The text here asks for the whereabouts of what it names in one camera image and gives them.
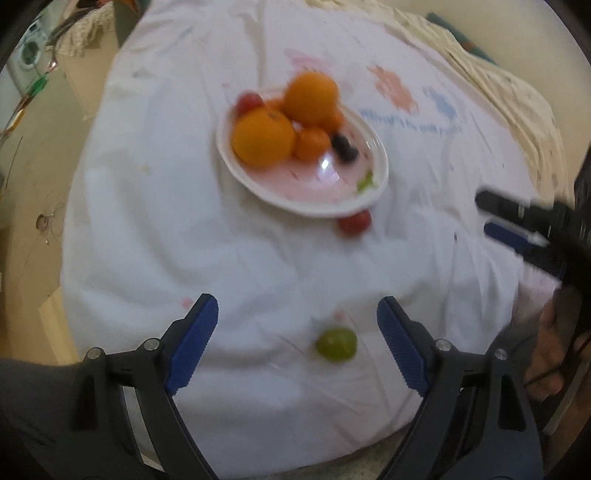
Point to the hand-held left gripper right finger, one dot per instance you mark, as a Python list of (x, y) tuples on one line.
[(401, 350)]

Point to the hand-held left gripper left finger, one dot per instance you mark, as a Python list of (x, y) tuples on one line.
[(194, 350)]

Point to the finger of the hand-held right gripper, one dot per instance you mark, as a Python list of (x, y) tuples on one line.
[(508, 207), (512, 237)]

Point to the green grape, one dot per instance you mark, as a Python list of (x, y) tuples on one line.
[(336, 344)]

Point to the red cherry tomato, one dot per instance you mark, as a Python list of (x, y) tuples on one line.
[(354, 222), (248, 102)]

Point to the pink dotted oval plate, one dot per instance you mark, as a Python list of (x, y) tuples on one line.
[(300, 184)]

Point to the large orange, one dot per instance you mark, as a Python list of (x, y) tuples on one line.
[(263, 138), (276, 104), (310, 99)]

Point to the person's right hand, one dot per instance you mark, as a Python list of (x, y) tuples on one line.
[(547, 355)]

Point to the pale yellow quilt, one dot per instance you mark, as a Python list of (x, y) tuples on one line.
[(517, 101)]

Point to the white printed blanket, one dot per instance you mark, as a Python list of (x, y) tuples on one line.
[(184, 207)]

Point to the teal cloth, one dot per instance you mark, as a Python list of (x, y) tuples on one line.
[(461, 39)]

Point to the small mandarin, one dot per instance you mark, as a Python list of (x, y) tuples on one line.
[(336, 121), (311, 143)]

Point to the green clothes peg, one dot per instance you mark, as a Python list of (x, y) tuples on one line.
[(37, 86)]

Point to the cream lace cloth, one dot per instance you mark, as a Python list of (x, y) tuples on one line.
[(87, 32)]

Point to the white washing machine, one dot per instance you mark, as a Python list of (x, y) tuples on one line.
[(30, 50)]

